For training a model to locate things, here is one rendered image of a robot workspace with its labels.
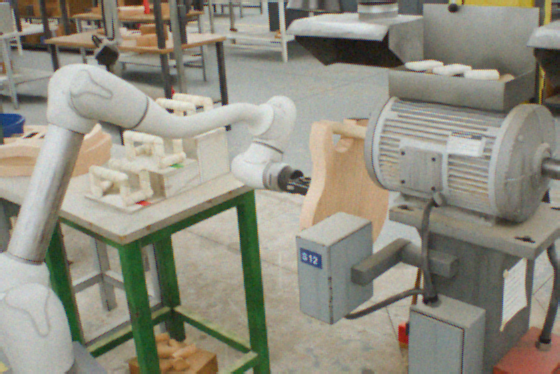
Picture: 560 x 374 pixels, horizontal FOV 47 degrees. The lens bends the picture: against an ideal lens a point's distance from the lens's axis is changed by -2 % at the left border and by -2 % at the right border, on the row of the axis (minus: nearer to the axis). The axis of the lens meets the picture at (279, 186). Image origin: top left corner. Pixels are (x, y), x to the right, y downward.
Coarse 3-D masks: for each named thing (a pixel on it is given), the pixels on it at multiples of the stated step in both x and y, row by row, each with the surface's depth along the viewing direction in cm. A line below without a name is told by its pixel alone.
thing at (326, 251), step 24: (336, 216) 153; (312, 240) 142; (336, 240) 141; (360, 240) 147; (312, 264) 144; (336, 264) 142; (312, 288) 146; (336, 288) 144; (360, 288) 151; (312, 312) 149; (336, 312) 146; (360, 312) 156
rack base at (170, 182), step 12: (144, 156) 238; (156, 168) 224; (168, 168) 224; (180, 168) 224; (192, 168) 228; (132, 180) 232; (156, 180) 222; (168, 180) 221; (180, 180) 225; (192, 180) 229; (156, 192) 224; (168, 192) 222; (180, 192) 226
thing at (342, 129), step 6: (324, 120) 176; (336, 126) 172; (342, 126) 171; (348, 126) 170; (354, 126) 169; (336, 132) 172; (342, 132) 171; (348, 132) 169; (354, 132) 168; (360, 132) 167; (360, 138) 168
